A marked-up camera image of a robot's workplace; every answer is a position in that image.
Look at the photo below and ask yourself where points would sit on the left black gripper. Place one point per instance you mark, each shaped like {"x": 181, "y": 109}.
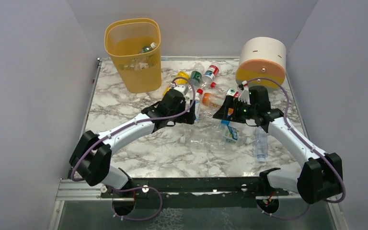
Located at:
{"x": 186, "y": 97}

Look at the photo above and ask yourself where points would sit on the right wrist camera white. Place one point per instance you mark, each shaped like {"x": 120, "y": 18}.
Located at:
{"x": 244, "y": 92}

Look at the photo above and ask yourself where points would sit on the yellow juice bottle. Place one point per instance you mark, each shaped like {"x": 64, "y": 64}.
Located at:
{"x": 178, "y": 81}

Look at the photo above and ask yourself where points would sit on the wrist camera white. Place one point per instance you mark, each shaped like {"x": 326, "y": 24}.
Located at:
{"x": 182, "y": 88}
{"x": 244, "y": 92}

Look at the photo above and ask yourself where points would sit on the clear bottle bright blue label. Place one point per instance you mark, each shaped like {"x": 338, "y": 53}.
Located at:
{"x": 206, "y": 121}

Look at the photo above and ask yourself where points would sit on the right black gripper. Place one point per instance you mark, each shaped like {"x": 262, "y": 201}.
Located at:
{"x": 227, "y": 108}

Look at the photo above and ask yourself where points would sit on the green tinted bottle green cap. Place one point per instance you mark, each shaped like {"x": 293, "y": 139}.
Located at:
{"x": 134, "y": 65}

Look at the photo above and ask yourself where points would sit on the clear bottle blue label red cap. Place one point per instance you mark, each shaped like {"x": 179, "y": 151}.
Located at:
{"x": 195, "y": 109}

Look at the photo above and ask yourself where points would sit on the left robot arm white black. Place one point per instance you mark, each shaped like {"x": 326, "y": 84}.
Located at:
{"x": 91, "y": 158}

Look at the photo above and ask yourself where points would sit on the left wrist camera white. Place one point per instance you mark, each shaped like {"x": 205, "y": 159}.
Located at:
{"x": 182, "y": 88}

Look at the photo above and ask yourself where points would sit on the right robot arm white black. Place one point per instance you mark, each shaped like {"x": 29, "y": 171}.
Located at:
{"x": 321, "y": 175}

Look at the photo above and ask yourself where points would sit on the orange drink bottle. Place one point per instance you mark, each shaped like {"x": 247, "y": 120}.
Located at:
{"x": 212, "y": 100}

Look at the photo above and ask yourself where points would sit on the small clear bottle blue cap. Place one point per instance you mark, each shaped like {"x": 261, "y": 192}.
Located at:
{"x": 261, "y": 145}

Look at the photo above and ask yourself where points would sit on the clear bottle blue green label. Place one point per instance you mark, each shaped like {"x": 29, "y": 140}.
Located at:
{"x": 231, "y": 135}

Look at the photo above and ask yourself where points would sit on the white cylindrical container orange lid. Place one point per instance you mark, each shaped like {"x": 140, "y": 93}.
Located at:
{"x": 263, "y": 59}

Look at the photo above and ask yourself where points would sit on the clear bottle dark green label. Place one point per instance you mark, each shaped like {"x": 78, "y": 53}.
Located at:
{"x": 196, "y": 74}

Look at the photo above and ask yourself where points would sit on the black aluminium base frame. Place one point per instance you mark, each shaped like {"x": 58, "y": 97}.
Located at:
{"x": 239, "y": 185}

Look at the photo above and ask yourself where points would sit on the clear bottle red white label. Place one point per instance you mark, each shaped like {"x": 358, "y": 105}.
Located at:
{"x": 222, "y": 90}

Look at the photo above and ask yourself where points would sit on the clear unlabeled bottle white cap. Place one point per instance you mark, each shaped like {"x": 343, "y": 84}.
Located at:
{"x": 202, "y": 143}

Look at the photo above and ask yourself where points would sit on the yellow plastic mesh bin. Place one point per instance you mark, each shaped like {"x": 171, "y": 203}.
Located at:
{"x": 123, "y": 41}

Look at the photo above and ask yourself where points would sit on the clear bottle green white label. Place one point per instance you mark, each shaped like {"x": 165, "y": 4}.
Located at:
{"x": 148, "y": 48}

